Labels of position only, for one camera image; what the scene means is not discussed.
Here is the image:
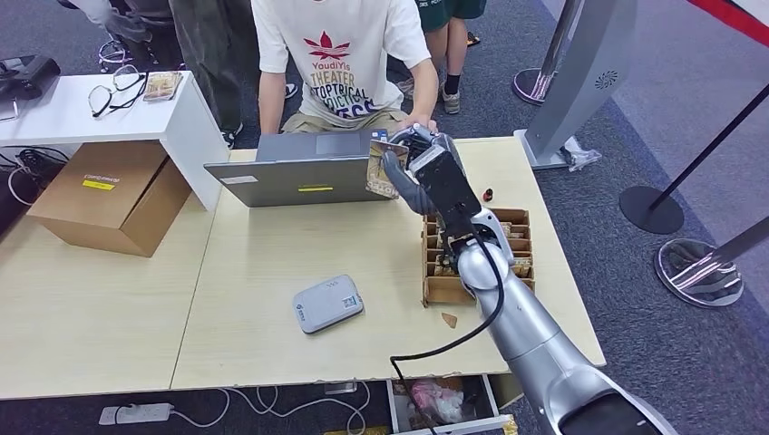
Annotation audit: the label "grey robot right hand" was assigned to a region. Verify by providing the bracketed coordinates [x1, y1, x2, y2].
[381, 122, 468, 218]

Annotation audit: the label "person's left hand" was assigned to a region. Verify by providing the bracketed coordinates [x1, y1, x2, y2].
[396, 113, 439, 136]

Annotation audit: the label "grey card reader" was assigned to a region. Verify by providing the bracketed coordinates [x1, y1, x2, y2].
[292, 275, 365, 335]

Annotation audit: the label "person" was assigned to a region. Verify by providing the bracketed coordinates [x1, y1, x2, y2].
[250, 0, 440, 136]
[56, 0, 175, 46]
[396, 0, 488, 115]
[168, 0, 298, 150]

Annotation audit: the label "wooden card organizer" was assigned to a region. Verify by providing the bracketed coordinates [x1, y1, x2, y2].
[421, 207, 537, 308]

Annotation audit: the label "grey laptop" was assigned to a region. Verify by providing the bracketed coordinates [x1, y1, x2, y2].
[203, 129, 404, 209]

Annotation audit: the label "silver kiosk stand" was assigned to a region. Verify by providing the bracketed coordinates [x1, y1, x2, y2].
[515, 0, 641, 174]

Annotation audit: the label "clear plastic wrap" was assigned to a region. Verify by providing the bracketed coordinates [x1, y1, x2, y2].
[561, 136, 604, 174]

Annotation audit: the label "pink plastic bag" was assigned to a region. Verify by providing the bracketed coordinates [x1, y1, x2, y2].
[411, 381, 467, 424]

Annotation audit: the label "white storage bin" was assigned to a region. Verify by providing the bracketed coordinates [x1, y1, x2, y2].
[385, 374, 511, 435]

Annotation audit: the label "cardboard box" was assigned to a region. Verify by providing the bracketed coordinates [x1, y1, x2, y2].
[26, 140, 193, 258]

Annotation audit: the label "black eyeglasses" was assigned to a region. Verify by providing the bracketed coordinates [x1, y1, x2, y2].
[88, 63, 151, 119]

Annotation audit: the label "black office chair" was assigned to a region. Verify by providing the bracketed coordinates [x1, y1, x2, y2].
[97, 0, 181, 73]

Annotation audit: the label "red barrier belt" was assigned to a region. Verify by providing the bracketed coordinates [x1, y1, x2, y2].
[686, 0, 769, 48]

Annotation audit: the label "white side table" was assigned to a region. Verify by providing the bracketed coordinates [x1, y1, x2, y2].
[0, 71, 232, 212]

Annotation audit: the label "white power strip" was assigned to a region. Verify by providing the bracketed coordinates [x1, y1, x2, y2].
[97, 402, 174, 426]

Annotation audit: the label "black device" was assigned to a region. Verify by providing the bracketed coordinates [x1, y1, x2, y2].
[0, 54, 63, 102]

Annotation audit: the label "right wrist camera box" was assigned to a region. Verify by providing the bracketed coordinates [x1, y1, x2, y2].
[408, 143, 483, 240]

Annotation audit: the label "chrome stanchion post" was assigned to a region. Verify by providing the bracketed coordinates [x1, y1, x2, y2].
[653, 217, 769, 310]
[511, 0, 587, 108]

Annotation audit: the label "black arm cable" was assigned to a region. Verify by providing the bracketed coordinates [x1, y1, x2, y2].
[389, 222, 507, 435]

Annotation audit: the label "black stanchion post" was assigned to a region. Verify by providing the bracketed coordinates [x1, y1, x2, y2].
[618, 83, 769, 236]

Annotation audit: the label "white cable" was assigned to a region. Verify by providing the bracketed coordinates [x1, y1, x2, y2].
[170, 381, 373, 435]

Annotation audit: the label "black cable bundle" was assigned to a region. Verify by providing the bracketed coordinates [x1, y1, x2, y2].
[0, 145, 72, 207]

